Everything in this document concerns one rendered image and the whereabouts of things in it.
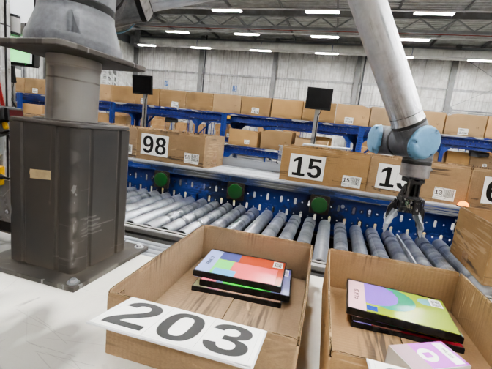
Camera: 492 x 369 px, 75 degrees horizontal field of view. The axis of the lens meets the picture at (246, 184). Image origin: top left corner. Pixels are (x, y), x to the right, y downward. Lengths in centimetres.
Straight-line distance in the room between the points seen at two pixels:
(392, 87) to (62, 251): 88
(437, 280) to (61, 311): 76
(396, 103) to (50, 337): 90
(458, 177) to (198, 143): 116
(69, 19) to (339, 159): 113
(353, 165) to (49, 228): 117
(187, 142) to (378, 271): 115
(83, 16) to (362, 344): 80
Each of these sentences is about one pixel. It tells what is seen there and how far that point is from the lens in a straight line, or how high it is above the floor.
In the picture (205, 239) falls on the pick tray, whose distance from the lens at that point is 85.
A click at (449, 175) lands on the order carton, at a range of 156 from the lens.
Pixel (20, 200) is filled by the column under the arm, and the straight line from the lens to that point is 84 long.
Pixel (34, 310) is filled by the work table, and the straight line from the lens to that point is 71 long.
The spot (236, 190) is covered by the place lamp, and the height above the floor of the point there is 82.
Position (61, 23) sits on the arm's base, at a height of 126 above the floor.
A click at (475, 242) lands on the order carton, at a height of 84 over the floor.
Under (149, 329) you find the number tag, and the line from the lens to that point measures 42.
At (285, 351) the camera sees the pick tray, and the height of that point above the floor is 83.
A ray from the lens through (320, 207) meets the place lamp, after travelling 144.
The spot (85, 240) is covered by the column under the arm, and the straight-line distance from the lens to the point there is 78.
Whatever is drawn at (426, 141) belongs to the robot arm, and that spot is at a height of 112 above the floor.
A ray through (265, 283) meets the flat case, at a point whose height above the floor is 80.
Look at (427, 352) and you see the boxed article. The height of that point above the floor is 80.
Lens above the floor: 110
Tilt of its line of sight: 10 degrees down
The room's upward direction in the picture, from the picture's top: 6 degrees clockwise
